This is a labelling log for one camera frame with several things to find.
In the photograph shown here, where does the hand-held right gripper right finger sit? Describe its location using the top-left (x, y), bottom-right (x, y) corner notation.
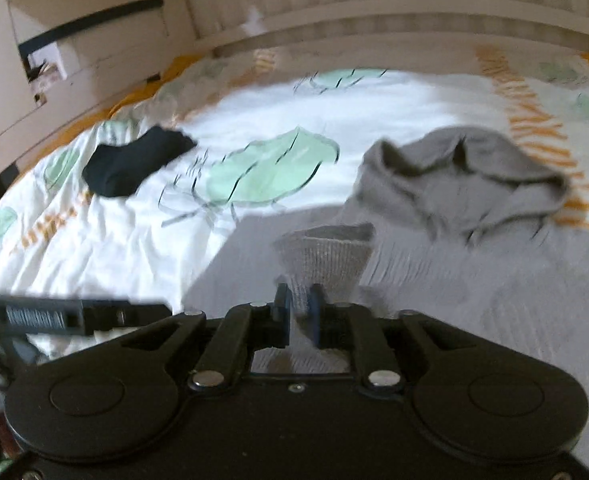
top-left (309, 284), bottom-right (480, 394)

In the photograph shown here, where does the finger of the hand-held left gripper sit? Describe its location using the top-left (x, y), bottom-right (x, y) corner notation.
top-left (82, 298), bottom-right (173, 334)

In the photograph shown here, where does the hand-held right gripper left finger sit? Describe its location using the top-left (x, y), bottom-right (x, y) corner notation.
top-left (119, 284), bottom-right (291, 392)

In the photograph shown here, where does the black garment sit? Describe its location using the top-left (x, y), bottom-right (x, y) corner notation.
top-left (81, 127), bottom-right (198, 199)

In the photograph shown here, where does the grey hoodie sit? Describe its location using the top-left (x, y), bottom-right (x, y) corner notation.
top-left (273, 126), bottom-right (589, 356)

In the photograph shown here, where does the white leaf-print duvet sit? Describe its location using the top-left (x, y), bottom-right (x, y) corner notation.
top-left (0, 50), bottom-right (589, 361)

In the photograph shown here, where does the yellow bed sheet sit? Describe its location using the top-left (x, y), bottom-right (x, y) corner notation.
top-left (72, 54), bottom-right (202, 128)

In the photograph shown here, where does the small white box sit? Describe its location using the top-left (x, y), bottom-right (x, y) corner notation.
top-left (26, 42), bottom-right (68, 81)

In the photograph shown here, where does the white wardrobe with black handles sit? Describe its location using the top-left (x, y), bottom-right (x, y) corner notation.
top-left (0, 0), bottom-right (196, 171)

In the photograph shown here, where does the white bed frame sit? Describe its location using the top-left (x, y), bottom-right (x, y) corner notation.
top-left (184, 0), bottom-right (589, 57)

